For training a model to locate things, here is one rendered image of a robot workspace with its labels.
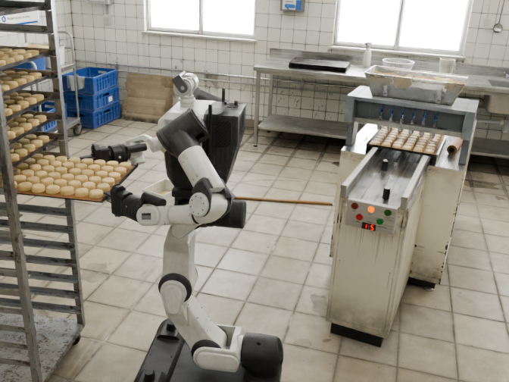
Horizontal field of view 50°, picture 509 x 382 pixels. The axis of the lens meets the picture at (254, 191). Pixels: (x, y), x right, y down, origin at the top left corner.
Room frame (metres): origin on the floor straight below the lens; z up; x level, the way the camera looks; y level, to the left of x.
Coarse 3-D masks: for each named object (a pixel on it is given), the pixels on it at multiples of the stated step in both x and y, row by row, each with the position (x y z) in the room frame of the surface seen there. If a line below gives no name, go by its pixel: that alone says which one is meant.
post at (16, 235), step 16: (0, 96) 1.82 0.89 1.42; (0, 112) 1.81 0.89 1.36; (0, 128) 1.81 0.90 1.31; (0, 144) 1.81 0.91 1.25; (0, 160) 1.81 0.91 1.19; (16, 208) 1.82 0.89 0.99; (16, 224) 1.81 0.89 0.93; (16, 240) 1.81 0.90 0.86; (16, 256) 1.81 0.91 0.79; (16, 272) 1.81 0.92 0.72; (32, 320) 1.82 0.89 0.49; (32, 336) 1.81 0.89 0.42; (32, 352) 1.81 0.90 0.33; (32, 368) 1.81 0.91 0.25
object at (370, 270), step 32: (352, 192) 2.50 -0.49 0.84; (384, 192) 2.43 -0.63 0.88; (416, 192) 2.54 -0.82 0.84; (416, 224) 2.81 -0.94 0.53; (352, 256) 2.42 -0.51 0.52; (384, 256) 2.36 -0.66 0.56; (352, 288) 2.41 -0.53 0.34; (384, 288) 2.35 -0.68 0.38; (352, 320) 2.40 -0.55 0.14; (384, 320) 2.34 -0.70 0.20
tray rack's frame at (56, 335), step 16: (0, 320) 2.26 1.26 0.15; (16, 320) 2.26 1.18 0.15; (48, 320) 2.27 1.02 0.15; (64, 320) 2.28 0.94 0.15; (0, 336) 2.13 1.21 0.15; (16, 336) 2.14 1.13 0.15; (48, 336) 2.15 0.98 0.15; (64, 336) 2.16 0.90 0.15; (0, 352) 2.01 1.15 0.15; (16, 352) 2.02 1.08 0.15; (48, 352) 2.03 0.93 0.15; (64, 352) 2.05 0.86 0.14; (0, 368) 1.91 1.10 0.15; (16, 368) 1.91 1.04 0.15; (48, 368) 1.92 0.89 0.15
